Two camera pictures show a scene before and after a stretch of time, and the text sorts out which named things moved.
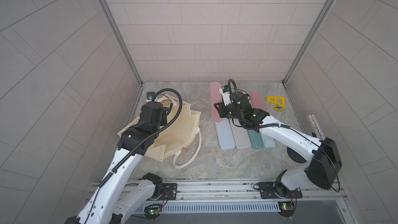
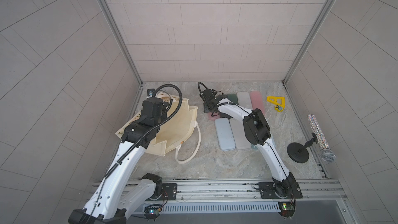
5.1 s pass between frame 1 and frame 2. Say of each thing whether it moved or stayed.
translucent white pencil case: stayed
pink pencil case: stayed
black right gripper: moved
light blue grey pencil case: stayed
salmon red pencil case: moved
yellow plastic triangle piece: stayed
